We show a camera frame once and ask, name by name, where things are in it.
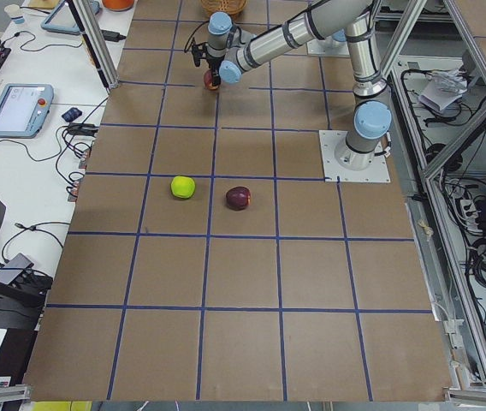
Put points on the paper cup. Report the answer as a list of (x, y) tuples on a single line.
[(15, 13)]

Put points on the small teach pendant tablet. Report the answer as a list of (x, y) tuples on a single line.
[(61, 20)]

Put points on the green apple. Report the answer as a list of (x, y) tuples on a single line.
[(182, 187)]

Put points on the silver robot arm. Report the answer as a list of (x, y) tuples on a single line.
[(231, 51)]

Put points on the orange round object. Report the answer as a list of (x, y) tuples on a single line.
[(118, 5)]

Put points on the woven wicker basket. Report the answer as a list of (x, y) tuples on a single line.
[(231, 7)]

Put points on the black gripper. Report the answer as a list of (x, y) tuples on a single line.
[(213, 63)]

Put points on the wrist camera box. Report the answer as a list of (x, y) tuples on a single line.
[(199, 53)]

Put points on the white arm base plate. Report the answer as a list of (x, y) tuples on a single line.
[(340, 164)]

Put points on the red apple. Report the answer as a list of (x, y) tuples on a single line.
[(207, 79)]

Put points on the aluminium frame post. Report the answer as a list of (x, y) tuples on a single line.
[(93, 38)]

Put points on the dark purple apple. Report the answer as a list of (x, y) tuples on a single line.
[(238, 198)]

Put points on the large teach pendant tablet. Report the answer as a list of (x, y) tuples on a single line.
[(23, 109)]

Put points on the crumpled white papers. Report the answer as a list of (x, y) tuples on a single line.
[(444, 87)]

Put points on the dark blue checkered pouch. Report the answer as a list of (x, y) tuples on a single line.
[(71, 114)]

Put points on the white power strip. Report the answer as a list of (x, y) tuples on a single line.
[(468, 214)]

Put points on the black power adapter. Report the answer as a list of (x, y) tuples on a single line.
[(112, 36)]

